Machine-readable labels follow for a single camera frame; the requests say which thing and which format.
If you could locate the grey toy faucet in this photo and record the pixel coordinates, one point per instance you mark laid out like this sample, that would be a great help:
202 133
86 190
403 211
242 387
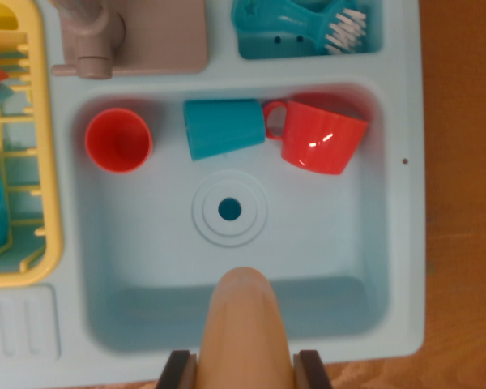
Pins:
162 36

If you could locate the red tumbler cup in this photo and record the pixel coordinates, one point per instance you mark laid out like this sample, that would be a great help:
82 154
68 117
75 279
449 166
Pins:
117 142

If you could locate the yellow dish rack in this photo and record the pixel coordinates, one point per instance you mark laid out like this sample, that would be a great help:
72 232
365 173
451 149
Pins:
50 202

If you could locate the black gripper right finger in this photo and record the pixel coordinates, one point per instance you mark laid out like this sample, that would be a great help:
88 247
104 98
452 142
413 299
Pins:
312 373

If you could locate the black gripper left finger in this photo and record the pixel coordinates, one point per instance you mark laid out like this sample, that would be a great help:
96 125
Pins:
178 373

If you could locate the teal dish brush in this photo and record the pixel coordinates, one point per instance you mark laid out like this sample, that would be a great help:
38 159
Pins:
283 20

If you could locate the teal tumbler cup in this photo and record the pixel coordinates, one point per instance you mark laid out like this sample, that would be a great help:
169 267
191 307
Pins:
222 127

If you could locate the yellow toy plate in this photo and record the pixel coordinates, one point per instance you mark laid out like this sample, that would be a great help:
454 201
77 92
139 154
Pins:
0 20

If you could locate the light blue toy sink unit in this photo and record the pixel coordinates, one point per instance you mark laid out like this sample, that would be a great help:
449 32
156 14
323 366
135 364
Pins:
146 243

